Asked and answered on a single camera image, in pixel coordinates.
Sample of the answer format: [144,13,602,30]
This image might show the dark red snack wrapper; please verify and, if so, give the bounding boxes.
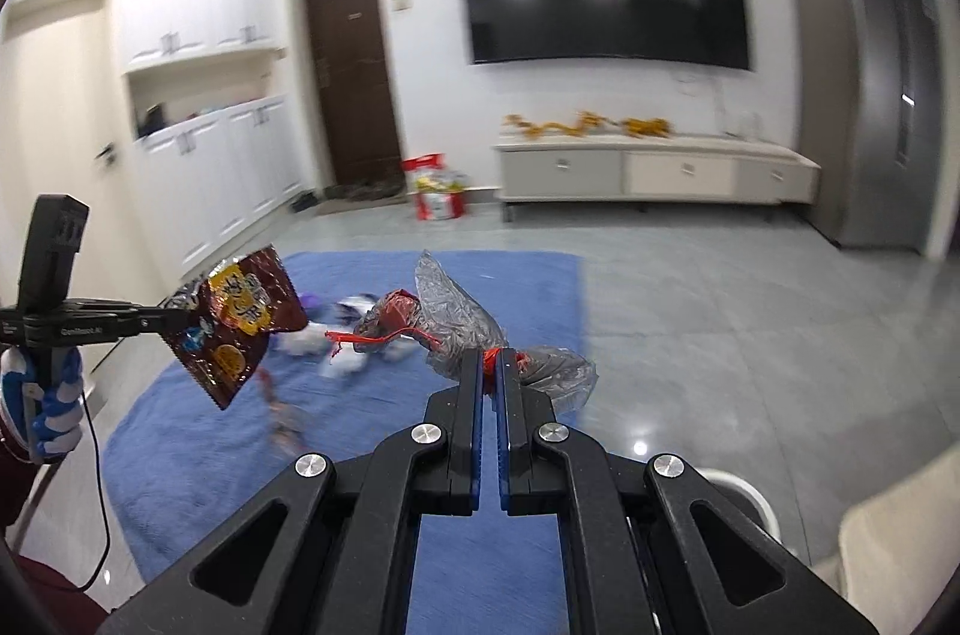
[161,245,308,410]

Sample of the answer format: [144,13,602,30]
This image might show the clear plastic bag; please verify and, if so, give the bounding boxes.
[415,252,599,414]

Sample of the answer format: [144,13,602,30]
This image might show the white round trash bin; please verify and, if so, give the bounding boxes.
[698,468,782,543]

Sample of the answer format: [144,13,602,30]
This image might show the white blue crumpled trash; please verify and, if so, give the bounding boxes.
[270,293,416,378]

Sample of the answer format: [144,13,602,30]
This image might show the left hand blue white glove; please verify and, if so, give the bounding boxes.
[2,348,85,465]

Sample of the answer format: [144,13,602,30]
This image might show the blue carpet rug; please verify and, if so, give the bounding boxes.
[103,250,583,633]

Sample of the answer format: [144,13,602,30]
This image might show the cream interior door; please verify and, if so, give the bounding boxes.
[2,0,164,303]

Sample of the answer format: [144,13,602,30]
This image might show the white lower shoe cabinet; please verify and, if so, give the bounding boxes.
[133,96,304,279]

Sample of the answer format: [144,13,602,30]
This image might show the red crumpled snack wrapper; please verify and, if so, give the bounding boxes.
[325,289,441,353]

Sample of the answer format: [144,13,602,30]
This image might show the black handbag on cabinet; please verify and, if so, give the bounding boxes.
[137,103,167,138]

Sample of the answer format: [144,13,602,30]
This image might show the beige chair seat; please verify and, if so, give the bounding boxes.
[814,447,960,633]

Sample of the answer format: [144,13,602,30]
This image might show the black shoe on floor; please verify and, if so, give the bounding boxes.
[290,192,320,213]

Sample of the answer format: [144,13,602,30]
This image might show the brown door mat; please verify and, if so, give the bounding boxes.
[314,183,409,216]

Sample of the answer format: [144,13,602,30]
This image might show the red white gift bag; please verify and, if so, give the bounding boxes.
[402,153,467,221]

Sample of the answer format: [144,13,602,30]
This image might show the white grey TV console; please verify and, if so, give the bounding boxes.
[496,135,820,213]

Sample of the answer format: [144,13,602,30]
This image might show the dark brown entrance door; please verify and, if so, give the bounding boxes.
[304,0,404,185]

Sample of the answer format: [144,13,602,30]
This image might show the golden tiger ornament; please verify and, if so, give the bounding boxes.
[619,119,672,138]

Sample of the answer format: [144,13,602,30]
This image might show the golden dragon ornament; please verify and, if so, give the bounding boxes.
[503,110,620,140]

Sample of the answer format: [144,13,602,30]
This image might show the stainless steel refrigerator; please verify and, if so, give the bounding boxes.
[796,0,942,252]

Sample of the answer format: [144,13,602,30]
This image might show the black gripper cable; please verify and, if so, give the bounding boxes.
[73,393,114,595]

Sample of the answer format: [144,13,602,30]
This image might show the white cables under television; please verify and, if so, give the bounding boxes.
[670,70,752,137]

